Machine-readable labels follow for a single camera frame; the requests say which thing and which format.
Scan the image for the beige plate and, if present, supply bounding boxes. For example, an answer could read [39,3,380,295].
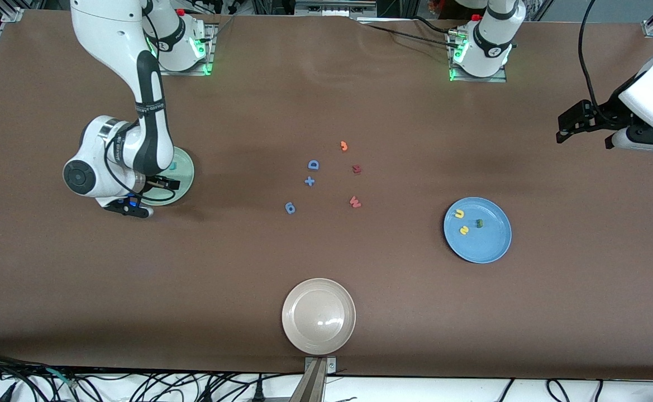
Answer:
[281,277,356,356]

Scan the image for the black looped cable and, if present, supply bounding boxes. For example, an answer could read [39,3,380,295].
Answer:
[546,379,571,402]

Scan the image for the brown table cover sheet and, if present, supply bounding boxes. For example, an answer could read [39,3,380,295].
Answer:
[0,8,653,381]

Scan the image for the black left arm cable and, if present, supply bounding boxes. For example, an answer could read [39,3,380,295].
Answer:
[579,0,606,121]

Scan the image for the aluminium camera mount profile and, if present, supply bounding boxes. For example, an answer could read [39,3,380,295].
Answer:
[290,356,338,402]

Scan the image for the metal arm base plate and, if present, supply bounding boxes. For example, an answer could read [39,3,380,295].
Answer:
[156,22,218,76]
[448,28,508,83]

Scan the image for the blue plate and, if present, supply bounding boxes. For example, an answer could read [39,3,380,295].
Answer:
[443,197,512,264]

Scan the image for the black cable on table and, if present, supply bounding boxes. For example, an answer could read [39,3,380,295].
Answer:
[360,16,461,48]

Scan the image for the silver background frame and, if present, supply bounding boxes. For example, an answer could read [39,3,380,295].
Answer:
[294,0,378,17]

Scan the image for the teal cable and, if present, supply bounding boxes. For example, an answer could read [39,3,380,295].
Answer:
[46,367,78,390]

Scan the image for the pale green plate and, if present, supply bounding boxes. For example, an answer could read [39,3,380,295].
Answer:
[139,146,196,207]

